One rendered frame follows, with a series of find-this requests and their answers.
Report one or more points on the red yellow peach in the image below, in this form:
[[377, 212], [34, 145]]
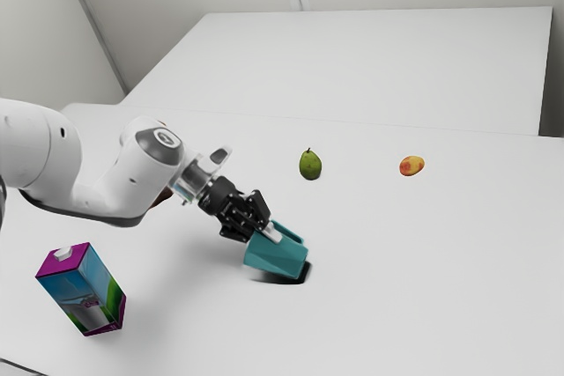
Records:
[[411, 165]]

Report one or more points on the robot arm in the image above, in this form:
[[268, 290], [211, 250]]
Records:
[[110, 182]]

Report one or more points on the teal faceted mug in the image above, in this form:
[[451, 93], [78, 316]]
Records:
[[276, 257]]

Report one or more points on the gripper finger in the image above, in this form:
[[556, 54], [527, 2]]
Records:
[[261, 209], [235, 230]]

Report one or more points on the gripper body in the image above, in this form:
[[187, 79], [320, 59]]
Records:
[[221, 200]]

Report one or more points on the purple milk carton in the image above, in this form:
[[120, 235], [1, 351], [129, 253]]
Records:
[[81, 290]]

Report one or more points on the green pear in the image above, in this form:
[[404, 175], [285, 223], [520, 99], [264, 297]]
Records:
[[310, 165]]

